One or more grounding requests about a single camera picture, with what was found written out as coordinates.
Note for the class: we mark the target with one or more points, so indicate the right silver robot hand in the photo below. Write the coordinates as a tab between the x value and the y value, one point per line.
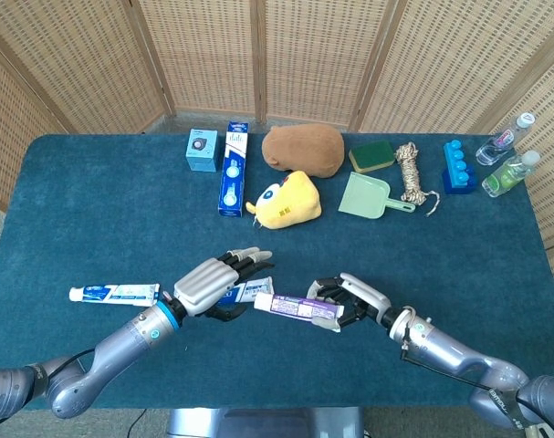
365	294

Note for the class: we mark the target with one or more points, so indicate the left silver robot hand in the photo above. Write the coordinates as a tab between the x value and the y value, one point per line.
208	283

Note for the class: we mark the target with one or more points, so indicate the purple toothpaste tube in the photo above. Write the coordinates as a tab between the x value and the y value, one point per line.
299	308

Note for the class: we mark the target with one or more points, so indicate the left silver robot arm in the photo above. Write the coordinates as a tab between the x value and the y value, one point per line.
98	360

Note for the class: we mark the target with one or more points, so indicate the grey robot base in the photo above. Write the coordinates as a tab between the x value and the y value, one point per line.
263	422

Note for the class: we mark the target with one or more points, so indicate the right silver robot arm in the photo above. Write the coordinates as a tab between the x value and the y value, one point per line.
463	360

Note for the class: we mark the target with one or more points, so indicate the blue Crest toothpaste tube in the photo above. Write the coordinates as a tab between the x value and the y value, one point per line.
258	289

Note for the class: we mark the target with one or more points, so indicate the white light-blue toothpaste tube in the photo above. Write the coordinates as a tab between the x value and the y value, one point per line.
117	294

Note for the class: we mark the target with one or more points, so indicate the green plastic dustpan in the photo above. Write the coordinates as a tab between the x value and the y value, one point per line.
365	198

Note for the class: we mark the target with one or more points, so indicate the tall blue toothbrush box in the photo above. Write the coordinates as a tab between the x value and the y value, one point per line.
233	173

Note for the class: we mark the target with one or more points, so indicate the yellow plush toy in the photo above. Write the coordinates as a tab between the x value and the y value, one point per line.
288	201

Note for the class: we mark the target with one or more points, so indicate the small light-blue carton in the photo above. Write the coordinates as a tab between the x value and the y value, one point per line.
202	149

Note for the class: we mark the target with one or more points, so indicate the green yellow sponge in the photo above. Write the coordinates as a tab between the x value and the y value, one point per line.
372	155

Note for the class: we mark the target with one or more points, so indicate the blue toy building block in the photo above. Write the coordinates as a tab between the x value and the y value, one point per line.
459	169

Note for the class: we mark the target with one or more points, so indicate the brown plush toy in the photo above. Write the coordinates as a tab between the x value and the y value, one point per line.
304	148

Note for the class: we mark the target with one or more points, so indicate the green liquid bottle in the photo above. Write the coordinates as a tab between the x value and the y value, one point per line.
509	175

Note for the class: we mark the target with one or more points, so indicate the clear water bottle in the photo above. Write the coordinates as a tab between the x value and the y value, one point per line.
500	141

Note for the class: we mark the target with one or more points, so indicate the woven bamboo folding screen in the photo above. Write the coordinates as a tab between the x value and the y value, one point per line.
203	55

